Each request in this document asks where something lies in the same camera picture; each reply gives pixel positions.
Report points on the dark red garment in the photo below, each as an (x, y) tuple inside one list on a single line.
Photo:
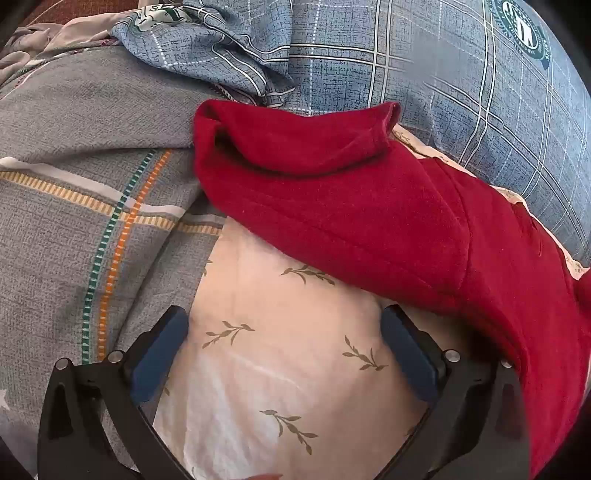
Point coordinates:
[(369, 203)]

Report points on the cream leaf-print cloth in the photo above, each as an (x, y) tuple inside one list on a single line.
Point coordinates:
[(286, 369)]

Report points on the reddish brown wooden furniture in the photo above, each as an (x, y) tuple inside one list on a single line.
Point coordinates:
[(78, 11)]

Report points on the light grey crumpled cloth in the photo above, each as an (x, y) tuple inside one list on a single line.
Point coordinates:
[(41, 44)]

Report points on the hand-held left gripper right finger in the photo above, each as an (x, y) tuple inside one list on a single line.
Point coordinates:
[(408, 353)]

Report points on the blue plaid pillow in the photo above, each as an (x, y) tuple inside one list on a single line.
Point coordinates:
[(415, 60)]

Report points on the grey striped bed sheet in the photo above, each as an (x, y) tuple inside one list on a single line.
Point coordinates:
[(78, 184)]

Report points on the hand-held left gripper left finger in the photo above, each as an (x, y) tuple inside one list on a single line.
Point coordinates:
[(157, 353)]

